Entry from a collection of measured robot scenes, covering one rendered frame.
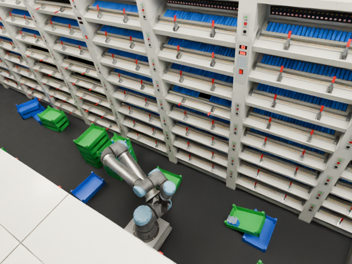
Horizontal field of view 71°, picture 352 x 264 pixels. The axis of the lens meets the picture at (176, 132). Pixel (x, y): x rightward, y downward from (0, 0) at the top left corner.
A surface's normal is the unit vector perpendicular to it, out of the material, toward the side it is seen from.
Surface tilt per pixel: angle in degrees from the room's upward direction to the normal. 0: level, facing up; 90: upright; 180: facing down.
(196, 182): 0
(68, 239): 0
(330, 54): 22
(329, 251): 0
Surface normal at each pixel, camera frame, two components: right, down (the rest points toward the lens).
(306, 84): -0.29, -0.40
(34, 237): -0.11, -0.70
